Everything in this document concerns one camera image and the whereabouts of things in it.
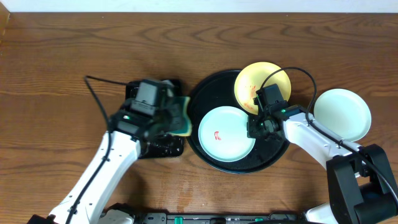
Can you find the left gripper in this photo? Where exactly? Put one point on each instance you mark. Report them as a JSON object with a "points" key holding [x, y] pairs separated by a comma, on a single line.
{"points": [[166, 116]]}

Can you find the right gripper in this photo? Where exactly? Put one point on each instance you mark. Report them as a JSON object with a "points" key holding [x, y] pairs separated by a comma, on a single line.
{"points": [[253, 132]]}

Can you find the green and yellow sponge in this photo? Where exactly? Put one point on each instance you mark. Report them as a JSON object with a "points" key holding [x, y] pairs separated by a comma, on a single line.
{"points": [[181, 123]]}

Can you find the light blue plate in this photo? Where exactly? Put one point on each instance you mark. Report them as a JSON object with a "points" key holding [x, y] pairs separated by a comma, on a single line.
{"points": [[222, 134], [343, 112]]}

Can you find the yellow plate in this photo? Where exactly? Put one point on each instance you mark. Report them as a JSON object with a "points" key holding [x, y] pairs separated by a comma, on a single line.
{"points": [[250, 80]]}

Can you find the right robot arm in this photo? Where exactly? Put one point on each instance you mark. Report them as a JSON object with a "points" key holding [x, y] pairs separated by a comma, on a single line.
{"points": [[361, 186]]}

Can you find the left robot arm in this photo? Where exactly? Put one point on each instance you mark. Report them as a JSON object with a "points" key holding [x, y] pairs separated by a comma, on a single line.
{"points": [[137, 131]]}

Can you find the black rectangular water tray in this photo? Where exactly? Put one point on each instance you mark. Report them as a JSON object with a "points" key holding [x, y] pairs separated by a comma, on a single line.
{"points": [[165, 145]]}

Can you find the round black serving tray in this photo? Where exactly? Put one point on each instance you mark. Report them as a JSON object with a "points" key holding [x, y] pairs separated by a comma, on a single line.
{"points": [[218, 90]]}

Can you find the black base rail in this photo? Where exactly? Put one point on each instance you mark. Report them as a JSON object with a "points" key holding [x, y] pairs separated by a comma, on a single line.
{"points": [[202, 218]]}

